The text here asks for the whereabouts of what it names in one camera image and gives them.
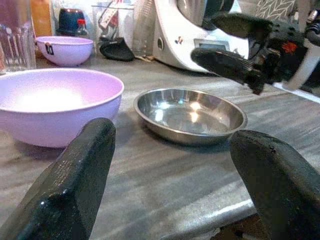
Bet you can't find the grey patterned cloth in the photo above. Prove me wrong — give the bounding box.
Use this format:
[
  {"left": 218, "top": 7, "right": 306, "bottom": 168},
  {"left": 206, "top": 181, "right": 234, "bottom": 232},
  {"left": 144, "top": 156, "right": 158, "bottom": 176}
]
[{"left": 254, "top": 0, "right": 297, "bottom": 19}]

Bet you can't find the tall clear measuring jug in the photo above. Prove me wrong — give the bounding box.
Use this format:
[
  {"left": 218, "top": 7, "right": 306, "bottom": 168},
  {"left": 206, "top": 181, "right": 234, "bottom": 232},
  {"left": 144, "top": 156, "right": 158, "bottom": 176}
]
[{"left": 132, "top": 0, "right": 156, "bottom": 58}]

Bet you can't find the clear drinking glass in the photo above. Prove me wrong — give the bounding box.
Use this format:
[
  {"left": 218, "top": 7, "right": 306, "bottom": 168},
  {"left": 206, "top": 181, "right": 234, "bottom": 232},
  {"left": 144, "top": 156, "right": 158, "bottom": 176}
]
[{"left": 0, "top": 0, "right": 38, "bottom": 74}]

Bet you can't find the red and white package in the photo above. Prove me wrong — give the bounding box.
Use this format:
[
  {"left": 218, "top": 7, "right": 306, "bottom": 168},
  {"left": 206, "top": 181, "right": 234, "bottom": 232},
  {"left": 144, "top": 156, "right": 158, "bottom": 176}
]
[{"left": 99, "top": 1, "right": 120, "bottom": 29}]

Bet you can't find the small red-capped sauce bottle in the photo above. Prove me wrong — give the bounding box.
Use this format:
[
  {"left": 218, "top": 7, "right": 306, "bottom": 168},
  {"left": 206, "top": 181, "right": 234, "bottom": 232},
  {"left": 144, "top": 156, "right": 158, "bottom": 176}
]
[{"left": 76, "top": 18, "right": 89, "bottom": 36}]

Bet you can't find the orange sauce bottle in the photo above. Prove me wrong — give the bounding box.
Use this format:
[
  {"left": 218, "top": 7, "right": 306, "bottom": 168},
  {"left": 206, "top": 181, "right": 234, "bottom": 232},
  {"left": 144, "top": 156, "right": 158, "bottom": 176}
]
[{"left": 29, "top": 0, "right": 53, "bottom": 37}]

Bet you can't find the plain purple plastic bowl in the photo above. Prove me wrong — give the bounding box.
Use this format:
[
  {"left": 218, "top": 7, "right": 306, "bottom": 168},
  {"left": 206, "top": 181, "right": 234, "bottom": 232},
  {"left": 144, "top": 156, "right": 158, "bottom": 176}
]
[{"left": 0, "top": 68, "right": 125, "bottom": 149}]

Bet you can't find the clear plastic utensil container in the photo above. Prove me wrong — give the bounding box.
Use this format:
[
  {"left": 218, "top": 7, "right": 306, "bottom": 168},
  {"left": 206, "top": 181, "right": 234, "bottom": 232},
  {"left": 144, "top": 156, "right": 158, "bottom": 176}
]
[{"left": 91, "top": 2, "right": 136, "bottom": 52}]

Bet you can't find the white kitchen food processor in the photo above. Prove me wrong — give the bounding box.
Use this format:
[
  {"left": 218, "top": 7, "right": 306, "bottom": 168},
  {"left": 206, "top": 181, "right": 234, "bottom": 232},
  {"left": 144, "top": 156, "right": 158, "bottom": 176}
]
[{"left": 151, "top": 0, "right": 251, "bottom": 74}]

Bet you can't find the shallow stainless steel bowl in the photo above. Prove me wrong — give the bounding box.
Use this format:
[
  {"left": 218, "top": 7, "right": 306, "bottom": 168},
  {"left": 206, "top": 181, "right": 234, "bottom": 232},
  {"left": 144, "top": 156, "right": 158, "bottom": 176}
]
[{"left": 133, "top": 87, "right": 249, "bottom": 147}]

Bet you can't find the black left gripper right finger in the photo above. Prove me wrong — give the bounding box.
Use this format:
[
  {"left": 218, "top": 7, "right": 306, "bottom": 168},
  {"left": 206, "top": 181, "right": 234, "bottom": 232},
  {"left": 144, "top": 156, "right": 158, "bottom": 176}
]
[{"left": 229, "top": 129, "right": 320, "bottom": 240}]

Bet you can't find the dark blue jar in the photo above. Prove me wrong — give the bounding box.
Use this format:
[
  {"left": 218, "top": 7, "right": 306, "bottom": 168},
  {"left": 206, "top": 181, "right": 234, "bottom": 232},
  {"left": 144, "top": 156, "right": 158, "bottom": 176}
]
[{"left": 56, "top": 8, "right": 89, "bottom": 37}]

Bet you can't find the black pot holder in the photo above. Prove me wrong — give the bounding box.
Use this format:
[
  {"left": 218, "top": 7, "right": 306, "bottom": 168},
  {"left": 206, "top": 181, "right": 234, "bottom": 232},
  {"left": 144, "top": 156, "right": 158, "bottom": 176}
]
[{"left": 99, "top": 37, "right": 136, "bottom": 62}]

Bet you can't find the purple bowl with black label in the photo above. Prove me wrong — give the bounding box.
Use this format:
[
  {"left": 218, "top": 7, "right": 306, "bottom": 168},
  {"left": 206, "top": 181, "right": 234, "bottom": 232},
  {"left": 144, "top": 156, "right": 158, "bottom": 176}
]
[{"left": 36, "top": 35, "right": 95, "bottom": 68}]

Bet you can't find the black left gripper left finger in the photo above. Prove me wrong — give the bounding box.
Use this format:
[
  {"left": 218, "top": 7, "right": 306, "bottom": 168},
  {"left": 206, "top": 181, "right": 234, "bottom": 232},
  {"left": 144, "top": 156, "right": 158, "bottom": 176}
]
[{"left": 0, "top": 117, "right": 117, "bottom": 240}]

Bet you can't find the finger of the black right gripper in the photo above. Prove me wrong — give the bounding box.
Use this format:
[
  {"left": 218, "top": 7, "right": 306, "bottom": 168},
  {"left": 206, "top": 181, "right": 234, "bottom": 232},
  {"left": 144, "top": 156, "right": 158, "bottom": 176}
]
[
  {"left": 191, "top": 47, "right": 266, "bottom": 95},
  {"left": 211, "top": 12, "right": 274, "bottom": 39}
]

